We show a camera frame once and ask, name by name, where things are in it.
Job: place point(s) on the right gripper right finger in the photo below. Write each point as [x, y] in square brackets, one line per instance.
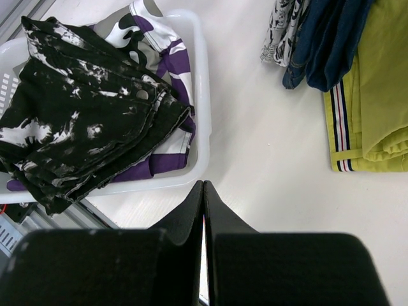
[247, 267]

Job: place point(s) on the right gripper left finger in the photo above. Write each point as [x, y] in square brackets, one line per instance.
[159, 265]

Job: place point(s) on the black white patterned trousers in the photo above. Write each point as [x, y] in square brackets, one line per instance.
[83, 113]

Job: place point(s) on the olive yellow trousers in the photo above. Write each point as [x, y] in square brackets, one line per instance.
[366, 112]

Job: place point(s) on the purple camouflage trousers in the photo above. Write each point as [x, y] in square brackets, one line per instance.
[142, 32]

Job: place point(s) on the white plastic basket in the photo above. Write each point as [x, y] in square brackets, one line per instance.
[188, 25]

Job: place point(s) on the navy blue trousers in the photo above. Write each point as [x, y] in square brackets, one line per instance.
[326, 42]

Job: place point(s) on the grey white printed trousers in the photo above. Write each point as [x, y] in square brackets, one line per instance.
[284, 23]

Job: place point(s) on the grey slotted cable duct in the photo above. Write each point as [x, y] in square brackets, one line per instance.
[9, 237]

